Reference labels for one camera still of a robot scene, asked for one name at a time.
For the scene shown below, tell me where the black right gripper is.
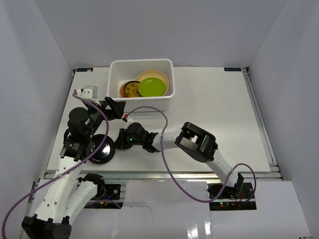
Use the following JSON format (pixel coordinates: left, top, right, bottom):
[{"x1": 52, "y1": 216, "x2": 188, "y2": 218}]
[{"x1": 113, "y1": 128, "x2": 144, "y2": 149}]

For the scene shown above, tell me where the amber patterned glass plate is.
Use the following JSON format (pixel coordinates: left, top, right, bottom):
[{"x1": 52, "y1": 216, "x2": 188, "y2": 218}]
[{"x1": 124, "y1": 81, "x2": 141, "y2": 98}]

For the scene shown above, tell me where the green round plate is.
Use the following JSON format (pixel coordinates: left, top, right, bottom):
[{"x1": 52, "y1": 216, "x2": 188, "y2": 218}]
[{"x1": 138, "y1": 77, "x2": 167, "y2": 97}]

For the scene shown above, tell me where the orange round plastic plate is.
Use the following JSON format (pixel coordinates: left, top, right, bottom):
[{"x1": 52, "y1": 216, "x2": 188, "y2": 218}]
[{"x1": 136, "y1": 70, "x2": 169, "y2": 95}]

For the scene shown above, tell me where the woven bamboo round plate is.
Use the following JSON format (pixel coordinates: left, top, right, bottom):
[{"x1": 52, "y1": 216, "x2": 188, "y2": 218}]
[{"x1": 119, "y1": 83, "x2": 127, "y2": 98}]

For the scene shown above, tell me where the black round plate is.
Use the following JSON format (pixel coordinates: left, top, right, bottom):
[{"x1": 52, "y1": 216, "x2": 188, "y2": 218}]
[{"x1": 89, "y1": 134, "x2": 115, "y2": 165}]

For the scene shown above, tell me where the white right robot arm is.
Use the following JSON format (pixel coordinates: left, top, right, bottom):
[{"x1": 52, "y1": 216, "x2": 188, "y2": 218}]
[{"x1": 115, "y1": 122, "x2": 244, "y2": 199}]

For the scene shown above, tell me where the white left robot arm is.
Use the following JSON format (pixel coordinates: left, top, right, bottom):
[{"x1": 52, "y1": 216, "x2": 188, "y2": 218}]
[{"x1": 22, "y1": 97, "x2": 126, "y2": 239}]

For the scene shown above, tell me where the white plastic bin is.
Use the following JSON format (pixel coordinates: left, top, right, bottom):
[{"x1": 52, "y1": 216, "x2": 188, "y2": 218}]
[{"x1": 106, "y1": 59, "x2": 175, "y2": 112}]

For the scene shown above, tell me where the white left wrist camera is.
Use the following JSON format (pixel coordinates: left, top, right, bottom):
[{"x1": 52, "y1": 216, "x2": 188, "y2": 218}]
[{"x1": 74, "y1": 86, "x2": 100, "y2": 105}]

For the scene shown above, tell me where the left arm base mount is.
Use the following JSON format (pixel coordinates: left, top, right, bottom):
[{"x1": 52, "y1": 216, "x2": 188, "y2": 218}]
[{"x1": 77, "y1": 173, "x2": 123, "y2": 209}]

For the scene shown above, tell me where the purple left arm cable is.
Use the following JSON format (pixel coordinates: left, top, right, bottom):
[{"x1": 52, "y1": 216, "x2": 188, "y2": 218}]
[{"x1": 1, "y1": 91, "x2": 109, "y2": 239}]

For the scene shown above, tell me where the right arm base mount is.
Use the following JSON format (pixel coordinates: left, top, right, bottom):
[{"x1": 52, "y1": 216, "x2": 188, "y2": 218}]
[{"x1": 209, "y1": 183, "x2": 257, "y2": 212}]

